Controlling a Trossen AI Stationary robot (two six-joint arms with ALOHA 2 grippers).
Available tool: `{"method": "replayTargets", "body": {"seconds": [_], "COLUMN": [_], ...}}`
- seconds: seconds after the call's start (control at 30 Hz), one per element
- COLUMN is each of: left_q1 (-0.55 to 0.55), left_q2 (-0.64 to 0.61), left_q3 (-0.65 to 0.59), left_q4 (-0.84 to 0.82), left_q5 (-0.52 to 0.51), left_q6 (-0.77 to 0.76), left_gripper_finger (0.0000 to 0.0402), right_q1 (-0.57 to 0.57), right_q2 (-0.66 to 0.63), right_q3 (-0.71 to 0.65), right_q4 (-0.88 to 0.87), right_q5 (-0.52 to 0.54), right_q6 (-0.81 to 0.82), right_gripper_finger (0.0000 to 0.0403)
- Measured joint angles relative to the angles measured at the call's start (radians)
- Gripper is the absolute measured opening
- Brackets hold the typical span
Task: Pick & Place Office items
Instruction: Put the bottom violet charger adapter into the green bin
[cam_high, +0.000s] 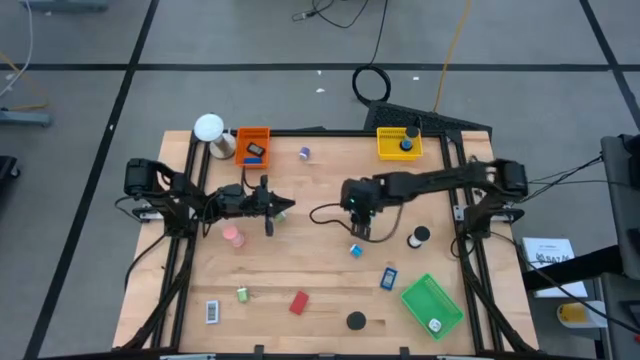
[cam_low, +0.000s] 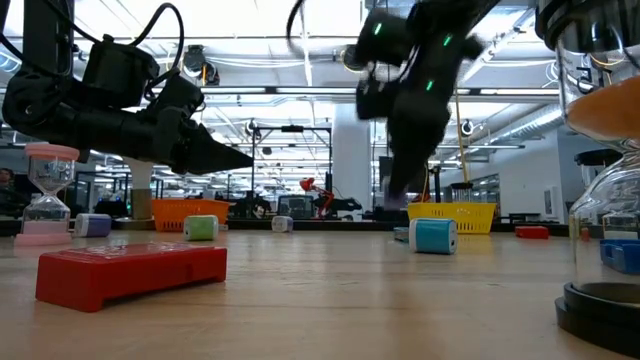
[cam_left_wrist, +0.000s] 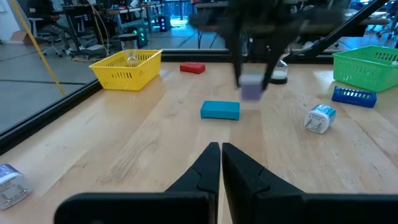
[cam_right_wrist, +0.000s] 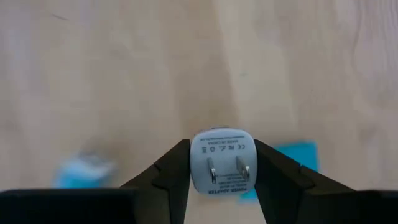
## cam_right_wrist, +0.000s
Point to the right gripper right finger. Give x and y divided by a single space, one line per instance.
286 186

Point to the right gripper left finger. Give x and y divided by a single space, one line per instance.
168 180

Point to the teal digital clock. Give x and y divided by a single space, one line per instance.
300 154

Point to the blue usb wall charger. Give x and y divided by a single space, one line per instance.
84 172

